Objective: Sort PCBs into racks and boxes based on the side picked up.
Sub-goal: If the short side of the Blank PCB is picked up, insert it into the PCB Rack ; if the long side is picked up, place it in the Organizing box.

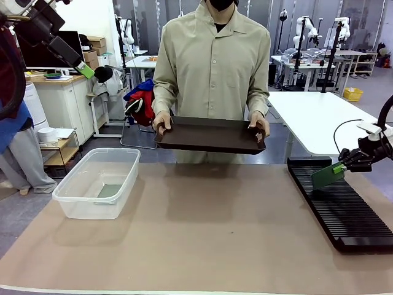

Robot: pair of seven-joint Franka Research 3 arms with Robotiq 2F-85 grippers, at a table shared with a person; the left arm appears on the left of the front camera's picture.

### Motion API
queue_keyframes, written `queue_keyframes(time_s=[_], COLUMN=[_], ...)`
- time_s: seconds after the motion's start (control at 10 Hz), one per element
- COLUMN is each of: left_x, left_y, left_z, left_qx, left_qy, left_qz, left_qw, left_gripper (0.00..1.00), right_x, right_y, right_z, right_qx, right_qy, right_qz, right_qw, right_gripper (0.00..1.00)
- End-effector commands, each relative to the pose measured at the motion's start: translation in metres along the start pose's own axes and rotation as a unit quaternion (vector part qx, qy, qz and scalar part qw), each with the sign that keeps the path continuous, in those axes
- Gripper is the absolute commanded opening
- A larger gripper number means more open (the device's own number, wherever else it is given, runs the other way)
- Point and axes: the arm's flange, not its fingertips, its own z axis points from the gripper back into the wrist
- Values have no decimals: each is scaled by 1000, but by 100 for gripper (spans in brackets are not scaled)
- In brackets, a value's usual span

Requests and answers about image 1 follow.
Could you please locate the black sleeved left arm cable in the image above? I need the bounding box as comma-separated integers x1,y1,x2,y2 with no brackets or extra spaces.
0,18,27,121

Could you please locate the small wooden shelf table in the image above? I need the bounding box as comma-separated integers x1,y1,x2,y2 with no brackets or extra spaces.
39,128,82,179

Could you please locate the person's right hand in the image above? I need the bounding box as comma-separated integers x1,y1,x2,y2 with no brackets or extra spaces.
152,112,174,136

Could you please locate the large cardboard box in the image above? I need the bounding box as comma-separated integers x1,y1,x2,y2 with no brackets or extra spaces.
87,36,107,49

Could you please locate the black cap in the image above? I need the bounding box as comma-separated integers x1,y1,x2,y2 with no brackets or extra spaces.
93,66,114,84

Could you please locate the person's left forearm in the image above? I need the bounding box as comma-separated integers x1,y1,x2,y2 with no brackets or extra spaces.
245,76,271,117

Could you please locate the wooden background table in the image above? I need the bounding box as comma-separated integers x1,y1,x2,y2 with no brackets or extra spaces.
336,50,378,78

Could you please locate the black tripod stand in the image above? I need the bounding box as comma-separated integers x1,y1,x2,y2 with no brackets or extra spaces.
321,20,345,93

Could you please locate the black slotted PCB rack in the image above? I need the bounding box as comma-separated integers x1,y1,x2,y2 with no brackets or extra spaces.
287,156,393,255

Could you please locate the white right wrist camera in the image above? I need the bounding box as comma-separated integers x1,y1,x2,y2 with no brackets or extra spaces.
356,120,383,136

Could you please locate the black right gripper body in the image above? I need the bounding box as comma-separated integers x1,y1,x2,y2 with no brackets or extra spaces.
357,132,393,162

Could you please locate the large white table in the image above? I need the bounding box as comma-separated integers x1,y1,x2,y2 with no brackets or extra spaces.
267,91,386,171

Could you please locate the white background workbench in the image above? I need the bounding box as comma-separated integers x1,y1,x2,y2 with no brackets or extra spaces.
270,54,336,90

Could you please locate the white desk cabinet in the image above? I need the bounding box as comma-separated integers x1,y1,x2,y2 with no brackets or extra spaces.
30,69,96,139

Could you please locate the dark brown serving tray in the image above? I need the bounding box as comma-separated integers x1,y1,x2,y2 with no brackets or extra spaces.
153,116,268,155

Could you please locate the wide rectangular green PCB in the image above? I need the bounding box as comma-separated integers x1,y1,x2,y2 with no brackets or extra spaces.
310,164,345,192

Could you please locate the person's left hand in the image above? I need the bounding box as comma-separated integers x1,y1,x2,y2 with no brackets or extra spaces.
247,112,271,141

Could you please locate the red and blue jacket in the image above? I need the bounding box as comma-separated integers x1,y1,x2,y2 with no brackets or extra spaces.
123,78,156,127

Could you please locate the person's right forearm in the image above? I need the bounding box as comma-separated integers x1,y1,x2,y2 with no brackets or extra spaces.
152,73,179,119

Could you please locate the thin black camera cable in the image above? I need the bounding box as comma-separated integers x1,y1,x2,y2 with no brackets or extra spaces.
333,119,365,152

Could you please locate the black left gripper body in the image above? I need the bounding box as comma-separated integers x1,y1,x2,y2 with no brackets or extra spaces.
14,0,66,47

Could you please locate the white garment on stand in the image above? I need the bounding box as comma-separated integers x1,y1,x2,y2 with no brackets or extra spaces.
91,66,124,103

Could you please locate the person in beige shirt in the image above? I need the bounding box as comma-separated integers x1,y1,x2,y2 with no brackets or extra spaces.
152,0,271,165

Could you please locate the white air purifier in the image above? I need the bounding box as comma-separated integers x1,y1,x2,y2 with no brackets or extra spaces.
21,80,50,127

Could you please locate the black sleeved arm cable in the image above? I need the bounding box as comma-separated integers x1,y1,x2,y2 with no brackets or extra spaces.
0,18,27,121
376,94,393,130

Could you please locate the clear plastic storage box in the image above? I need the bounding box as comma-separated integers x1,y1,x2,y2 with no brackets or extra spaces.
52,147,141,221

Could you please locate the white background desk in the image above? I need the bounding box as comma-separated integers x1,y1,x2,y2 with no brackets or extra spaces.
125,55,158,87

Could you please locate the white cylinder container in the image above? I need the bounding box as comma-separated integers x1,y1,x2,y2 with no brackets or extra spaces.
37,127,56,144

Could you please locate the black computer tower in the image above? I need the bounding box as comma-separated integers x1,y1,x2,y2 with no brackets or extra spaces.
268,61,278,87

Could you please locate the yellow plastic crate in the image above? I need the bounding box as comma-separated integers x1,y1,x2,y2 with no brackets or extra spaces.
343,87,364,103

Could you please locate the small square green PCB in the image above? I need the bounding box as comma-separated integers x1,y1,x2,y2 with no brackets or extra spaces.
97,183,124,199

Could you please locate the black computer monitor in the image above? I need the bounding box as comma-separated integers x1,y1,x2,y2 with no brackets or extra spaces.
15,30,88,71

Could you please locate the black sleeved right arm cable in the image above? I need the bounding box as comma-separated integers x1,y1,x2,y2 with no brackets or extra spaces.
376,94,393,130

